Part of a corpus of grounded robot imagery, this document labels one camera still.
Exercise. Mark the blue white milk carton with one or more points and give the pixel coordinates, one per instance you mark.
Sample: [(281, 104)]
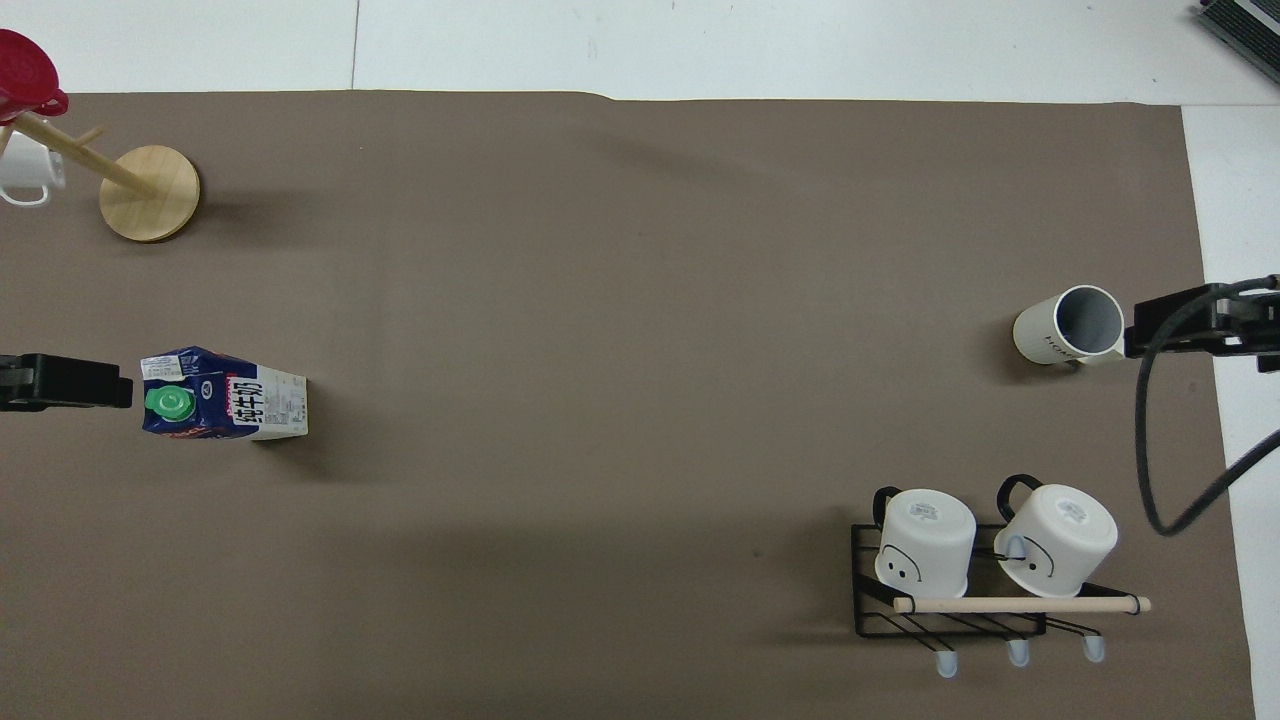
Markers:
[(262, 405)]

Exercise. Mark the red cup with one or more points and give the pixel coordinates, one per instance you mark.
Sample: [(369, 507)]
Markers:
[(22, 65)]

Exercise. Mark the white mug with face print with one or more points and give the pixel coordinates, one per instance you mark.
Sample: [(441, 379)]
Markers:
[(925, 540), (1060, 545)]

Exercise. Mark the cream mug with grey inside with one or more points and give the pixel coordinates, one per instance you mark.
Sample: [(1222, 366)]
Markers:
[(1040, 335)]

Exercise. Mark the wooden mug tree stand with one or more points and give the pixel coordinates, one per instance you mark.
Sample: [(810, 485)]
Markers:
[(150, 205)]

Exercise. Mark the small white mug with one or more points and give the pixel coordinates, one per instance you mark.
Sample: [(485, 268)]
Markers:
[(30, 165)]

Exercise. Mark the dark grey ribbed device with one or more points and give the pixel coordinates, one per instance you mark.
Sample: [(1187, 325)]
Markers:
[(1250, 25)]

